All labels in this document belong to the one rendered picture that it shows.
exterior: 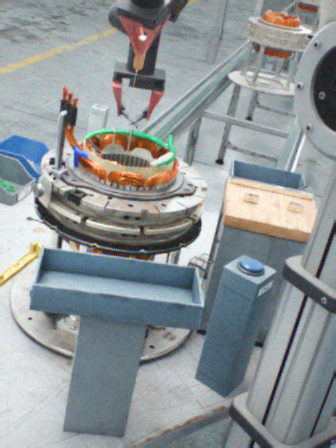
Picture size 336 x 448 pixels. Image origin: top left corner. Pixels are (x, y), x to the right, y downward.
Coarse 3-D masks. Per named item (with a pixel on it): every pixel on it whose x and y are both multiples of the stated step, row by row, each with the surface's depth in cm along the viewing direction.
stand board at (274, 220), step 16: (224, 192) 136; (240, 192) 133; (256, 192) 135; (224, 208) 127; (240, 208) 126; (256, 208) 127; (272, 208) 129; (304, 208) 132; (224, 224) 123; (240, 224) 123; (256, 224) 122; (272, 224) 122; (288, 224) 124; (304, 224) 125; (304, 240) 123
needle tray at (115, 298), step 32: (64, 256) 100; (96, 256) 100; (32, 288) 90; (64, 288) 91; (96, 288) 99; (128, 288) 101; (160, 288) 103; (192, 288) 103; (96, 320) 95; (128, 320) 94; (160, 320) 94; (192, 320) 94; (96, 352) 98; (128, 352) 98; (96, 384) 101; (128, 384) 101; (96, 416) 104
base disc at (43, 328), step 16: (32, 272) 140; (16, 288) 134; (16, 304) 129; (16, 320) 126; (32, 320) 126; (48, 320) 126; (32, 336) 122; (48, 336) 122; (64, 336) 123; (160, 336) 129; (176, 336) 130; (64, 352) 120; (144, 352) 123; (160, 352) 124
